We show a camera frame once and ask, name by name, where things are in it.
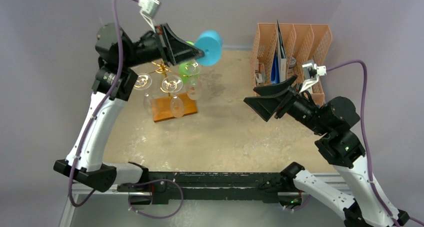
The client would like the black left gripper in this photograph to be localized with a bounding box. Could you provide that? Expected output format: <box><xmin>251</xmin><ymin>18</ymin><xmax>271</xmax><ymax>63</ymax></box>
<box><xmin>122</xmin><ymin>22</ymin><xmax>204</xmax><ymax>69</ymax></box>

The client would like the green plastic goblet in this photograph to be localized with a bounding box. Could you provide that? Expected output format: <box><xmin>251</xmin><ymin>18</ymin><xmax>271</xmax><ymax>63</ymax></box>
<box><xmin>178</xmin><ymin>59</ymin><xmax>197</xmax><ymax>84</ymax></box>

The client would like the blue plastic goblet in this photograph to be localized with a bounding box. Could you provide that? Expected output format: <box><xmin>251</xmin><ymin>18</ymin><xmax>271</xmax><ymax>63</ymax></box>
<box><xmin>194</xmin><ymin>30</ymin><xmax>223</xmax><ymax>67</ymax></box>

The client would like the clear flute wine glass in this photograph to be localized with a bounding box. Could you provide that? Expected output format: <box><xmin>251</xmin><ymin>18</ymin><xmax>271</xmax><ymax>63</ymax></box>
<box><xmin>133</xmin><ymin>73</ymin><xmax>157</xmax><ymax>116</ymax></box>

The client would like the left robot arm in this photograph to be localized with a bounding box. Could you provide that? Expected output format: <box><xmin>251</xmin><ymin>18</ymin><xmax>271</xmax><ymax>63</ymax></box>
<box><xmin>53</xmin><ymin>23</ymin><xmax>207</xmax><ymax>192</ymax></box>

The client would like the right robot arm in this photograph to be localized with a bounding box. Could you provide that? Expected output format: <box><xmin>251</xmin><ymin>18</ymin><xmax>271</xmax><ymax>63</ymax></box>
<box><xmin>244</xmin><ymin>76</ymin><xmax>410</xmax><ymax>227</ymax></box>

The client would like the gold wine glass rack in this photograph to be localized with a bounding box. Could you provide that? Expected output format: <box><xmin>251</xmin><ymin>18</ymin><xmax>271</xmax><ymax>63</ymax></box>
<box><xmin>133</xmin><ymin>60</ymin><xmax>201</xmax><ymax>123</ymax></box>

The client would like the blue folder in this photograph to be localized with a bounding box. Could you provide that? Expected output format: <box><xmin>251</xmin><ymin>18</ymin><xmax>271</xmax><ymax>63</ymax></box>
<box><xmin>270</xmin><ymin>51</ymin><xmax>280</xmax><ymax>85</ymax></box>

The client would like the grey white folder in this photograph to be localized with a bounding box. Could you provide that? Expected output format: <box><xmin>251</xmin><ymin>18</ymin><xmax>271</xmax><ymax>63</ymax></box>
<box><xmin>276</xmin><ymin>21</ymin><xmax>287</xmax><ymax>83</ymax></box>

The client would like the peach file organizer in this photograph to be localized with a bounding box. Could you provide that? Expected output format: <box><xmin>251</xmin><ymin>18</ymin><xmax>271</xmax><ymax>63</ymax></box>
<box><xmin>249</xmin><ymin>23</ymin><xmax>332</xmax><ymax>87</ymax></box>

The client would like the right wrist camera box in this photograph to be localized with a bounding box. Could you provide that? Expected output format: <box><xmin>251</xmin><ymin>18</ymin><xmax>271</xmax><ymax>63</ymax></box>
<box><xmin>299</xmin><ymin>60</ymin><xmax>327</xmax><ymax>93</ymax></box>

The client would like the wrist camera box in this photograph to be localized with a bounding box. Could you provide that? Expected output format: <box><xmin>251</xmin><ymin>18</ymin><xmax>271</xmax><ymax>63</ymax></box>
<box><xmin>138</xmin><ymin>0</ymin><xmax>161</xmax><ymax>31</ymax></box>
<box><xmin>299</xmin><ymin>60</ymin><xmax>327</xmax><ymax>93</ymax></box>

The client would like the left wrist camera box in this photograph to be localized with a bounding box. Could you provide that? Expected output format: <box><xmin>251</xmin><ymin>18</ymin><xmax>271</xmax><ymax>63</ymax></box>
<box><xmin>138</xmin><ymin>0</ymin><xmax>161</xmax><ymax>31</ymax></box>

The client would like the purple cable loop front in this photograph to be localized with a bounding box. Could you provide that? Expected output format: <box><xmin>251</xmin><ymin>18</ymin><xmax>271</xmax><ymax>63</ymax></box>
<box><xmin>128</xmin><ymin>179</ymin><xmax>184</xmax><ymax>220</ymax></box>

